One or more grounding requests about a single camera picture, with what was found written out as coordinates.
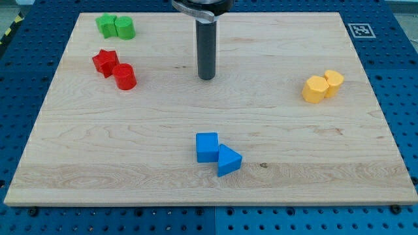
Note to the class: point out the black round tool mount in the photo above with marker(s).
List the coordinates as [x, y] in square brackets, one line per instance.
[205, 11]

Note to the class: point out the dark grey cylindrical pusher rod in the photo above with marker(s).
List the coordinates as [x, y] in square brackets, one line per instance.
[206, 49]

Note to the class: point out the yellow hexagon block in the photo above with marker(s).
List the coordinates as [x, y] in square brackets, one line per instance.
[315, 89]

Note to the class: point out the yellow heart block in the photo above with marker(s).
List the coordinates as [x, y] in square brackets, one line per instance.
[334, 80]

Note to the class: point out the green cylinder block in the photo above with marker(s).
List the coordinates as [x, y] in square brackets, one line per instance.
[125, 28]

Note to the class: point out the red cylinder block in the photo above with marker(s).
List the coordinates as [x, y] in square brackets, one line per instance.
[124, 76]

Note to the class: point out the green star block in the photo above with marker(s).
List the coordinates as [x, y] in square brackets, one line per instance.
[106, 25]

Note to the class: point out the red star block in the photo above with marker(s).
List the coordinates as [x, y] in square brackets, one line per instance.
[105, 61]

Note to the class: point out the blue cube block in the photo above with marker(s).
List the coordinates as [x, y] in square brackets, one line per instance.
[207, 147]

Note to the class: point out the wooden board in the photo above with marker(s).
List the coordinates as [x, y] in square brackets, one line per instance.
[94, 144]

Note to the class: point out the blue triangle block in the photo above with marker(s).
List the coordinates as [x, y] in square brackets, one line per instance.
[228, 161]

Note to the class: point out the white fiducial marker tag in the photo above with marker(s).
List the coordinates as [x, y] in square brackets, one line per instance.
[361, 30]

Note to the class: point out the black board clamp bolt left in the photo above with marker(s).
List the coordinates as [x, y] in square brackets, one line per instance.
[33, 211]

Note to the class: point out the black board clamp bolt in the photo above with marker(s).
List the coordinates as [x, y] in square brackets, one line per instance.
[395, 209]
[33, 211]

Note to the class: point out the black board clamp bolt right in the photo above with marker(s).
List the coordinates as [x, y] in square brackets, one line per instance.
[395, 209]

